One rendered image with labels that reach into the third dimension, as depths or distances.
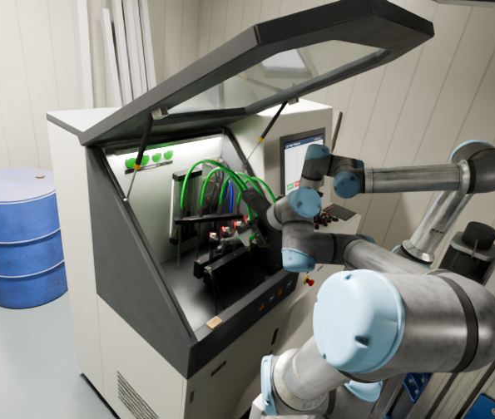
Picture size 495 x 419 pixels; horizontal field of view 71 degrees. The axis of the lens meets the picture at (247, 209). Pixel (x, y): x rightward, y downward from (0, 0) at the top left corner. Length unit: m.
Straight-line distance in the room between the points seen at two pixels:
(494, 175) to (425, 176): 0.16
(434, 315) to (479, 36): 2.35
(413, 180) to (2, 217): 2.17
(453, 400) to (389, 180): 0.55
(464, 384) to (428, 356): 0.50
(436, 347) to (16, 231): 2.33
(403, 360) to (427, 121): 2.38
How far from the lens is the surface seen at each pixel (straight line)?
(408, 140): 2.77
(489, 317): 0.49
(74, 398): 2.32
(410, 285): 0.45
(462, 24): 2.71
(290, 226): 0.80
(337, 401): 0.84
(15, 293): 2.78
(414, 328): 0.43
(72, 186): 1.49
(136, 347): 1.55
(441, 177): 1.08
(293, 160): 1.82
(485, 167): 1.11
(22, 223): 2.47
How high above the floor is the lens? 1.87
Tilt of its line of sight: 27 degrees down
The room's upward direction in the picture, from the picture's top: 9 degrees clockwise
